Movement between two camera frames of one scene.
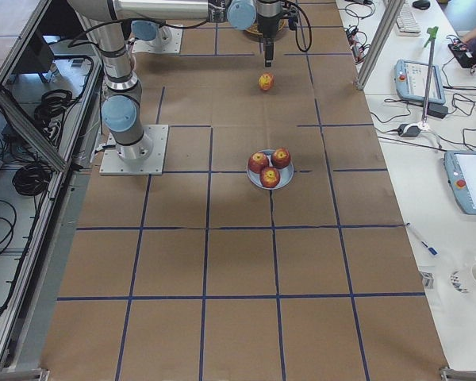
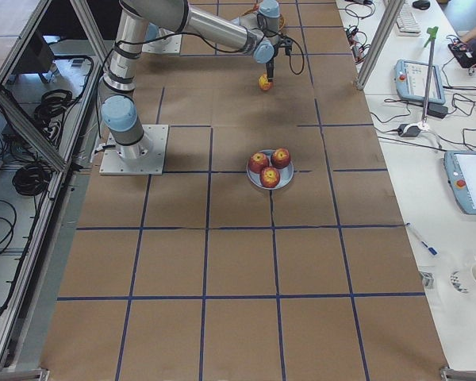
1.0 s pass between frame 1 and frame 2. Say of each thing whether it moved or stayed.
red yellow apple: stayed
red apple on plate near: stayed
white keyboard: stayed
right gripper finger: moved
